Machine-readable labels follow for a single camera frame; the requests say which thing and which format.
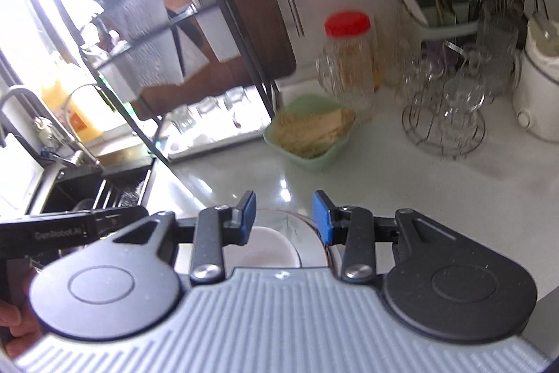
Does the white drip tray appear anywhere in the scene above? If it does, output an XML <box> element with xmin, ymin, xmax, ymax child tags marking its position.
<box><xmin>164</xmin><ymin>124</ymin><xmax>274</xmax><ymax>162</ymax></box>

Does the person's left hand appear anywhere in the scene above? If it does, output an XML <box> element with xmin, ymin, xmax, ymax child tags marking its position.
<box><xmin>0</xmin><ymin>268</ymin><xmax>44</xmax><ymax>352</ymax></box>

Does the black dish rack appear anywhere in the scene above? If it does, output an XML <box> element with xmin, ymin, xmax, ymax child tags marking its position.
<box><xmin>57</xmin><ymin>0</ymin><xmax>280</xmax><ymax>164</ymax></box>

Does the wire cup rack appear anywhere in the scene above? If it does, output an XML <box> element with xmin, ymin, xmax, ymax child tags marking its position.
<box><xmin>401</xmin><ymin>102</ymin><xmax>487</xmax><ymax>157</ymax></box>

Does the cluster of glass cups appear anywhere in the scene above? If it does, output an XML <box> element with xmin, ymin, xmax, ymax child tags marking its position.
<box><xmin>395</xmin><ymin>45</ymin><xmax>487</xmax><ymax>138</ymax></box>

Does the yellow detergent jug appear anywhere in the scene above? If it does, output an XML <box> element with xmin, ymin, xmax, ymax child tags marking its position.
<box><xmin>41</xmin><ymin>63</ymin><xmax>103</xmax><ymax>142</ymax></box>

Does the ribbed glass pitcher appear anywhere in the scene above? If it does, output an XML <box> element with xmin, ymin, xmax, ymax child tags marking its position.
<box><xmin>476</xmin><ymin>15</ymin><xmax>520</xmax><ymax>96</ymax></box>

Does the glass jar red lid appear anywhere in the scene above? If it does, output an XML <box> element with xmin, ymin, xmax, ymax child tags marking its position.
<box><xmin>317</xmin><ymin>11</ymin><xmax>376</xmax><ymax>112</ymax></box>

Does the white ceramic bowl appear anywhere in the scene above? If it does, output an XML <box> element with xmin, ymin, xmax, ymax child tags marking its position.
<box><xmin>223</xmin><ymin>227</ymin><xmax>302</xmax><ymax>269</ymax></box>

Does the grey patterned cloth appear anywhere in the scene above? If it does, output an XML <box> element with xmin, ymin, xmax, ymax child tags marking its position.
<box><xmin>102</xmin><ymin>0</ymin><xmax>184</xmax><ymax>100</ymax></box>

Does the black kitchen sink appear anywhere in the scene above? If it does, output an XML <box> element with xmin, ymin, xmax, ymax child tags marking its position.
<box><xmin>28</xmin><ymin>161</ymin><xmax>160</xmax><ymax>216</ymax></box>

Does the green white utensil holder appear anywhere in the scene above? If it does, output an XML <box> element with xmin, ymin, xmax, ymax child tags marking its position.
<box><xmin>386</xmin><ymin>0</ymin><xmax>481</xmax><ymax>42</ymax></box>

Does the dried noodles bundle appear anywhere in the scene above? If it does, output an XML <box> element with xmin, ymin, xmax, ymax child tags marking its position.
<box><xmin>273</xmin><ymin>106</ymin><xmax>356</xmax><ymax>159</ymax></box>

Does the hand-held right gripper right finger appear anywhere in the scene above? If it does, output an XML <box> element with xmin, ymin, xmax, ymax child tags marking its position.
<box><xmin>313</xmin><ymin>190</ymin><xmax>459</xmax><ymax>284</ymax></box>

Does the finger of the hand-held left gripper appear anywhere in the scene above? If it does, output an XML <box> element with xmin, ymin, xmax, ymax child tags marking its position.
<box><xmin>89</xmin><ymin>205</ymin><xmax>149</xmax><ymax>240</ymax></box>

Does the steel wool scourer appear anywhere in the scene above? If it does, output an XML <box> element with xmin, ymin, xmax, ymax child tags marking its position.
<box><xmin>118</xmin><ymin>181</ymin><xmax>146</xmax><ymax>204</ymax></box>

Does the tall steel faucet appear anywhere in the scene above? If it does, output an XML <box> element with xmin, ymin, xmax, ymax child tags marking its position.
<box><xmin>0</xmin><ymin>87</ymin><xmax>103</xmax><ymax>170</ymax></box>

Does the white electric cooker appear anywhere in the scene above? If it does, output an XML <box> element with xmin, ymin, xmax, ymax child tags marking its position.
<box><xmin>513</xmin><ymin>12</ymin><xmax>559</xmax><ymax>142</ymax></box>

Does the brown cutting board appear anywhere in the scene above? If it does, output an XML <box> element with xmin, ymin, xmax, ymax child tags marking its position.
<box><xmin>131</xmin><ymin>0</ymin><xmax>298</xmax><ymax>120</ymax></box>

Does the green plastic basket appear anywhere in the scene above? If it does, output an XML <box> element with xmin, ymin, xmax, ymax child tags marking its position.
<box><xmin>263</xmin><ymin>93</ymin><xmax>356</xmax><ymax>170</ymax></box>

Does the white plate grey leaf print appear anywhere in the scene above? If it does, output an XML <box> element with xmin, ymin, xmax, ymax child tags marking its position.
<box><xmin>255</xmin><ymin>209</ymin><xmax>329</xmax><ymax>269</ymax></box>

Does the white cloth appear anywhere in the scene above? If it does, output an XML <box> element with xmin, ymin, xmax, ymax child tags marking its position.
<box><xmin>175</xmin><ymin>19</ymin><xmax>245</xmax><ymax>77</ymax></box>

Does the clear drinking glass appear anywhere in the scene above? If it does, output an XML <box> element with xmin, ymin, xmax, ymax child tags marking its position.
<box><xmin>225</xmin><ymin>89</ymin><xmax>247</xmax><ymax>116</ymax></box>
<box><xmin>168</xmin><ymin>106</ymin><xmax>195</xmax><ymax>133</ymax></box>
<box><xmin>196</xmin><ymin>98</ymin><xmax>221</xmax><ymax>124</ymax></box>

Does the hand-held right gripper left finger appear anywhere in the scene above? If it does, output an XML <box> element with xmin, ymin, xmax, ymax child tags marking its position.
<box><xmin>98</xmin><ymin>190</ymin><xmax>257</xmax><ymax>285</ymax></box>

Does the sink drain rack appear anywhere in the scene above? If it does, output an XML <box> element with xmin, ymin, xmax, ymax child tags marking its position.
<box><xmin>74</xmin><ymin>176</ymin><xmax>149</xmax><ymax>210</ymax></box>

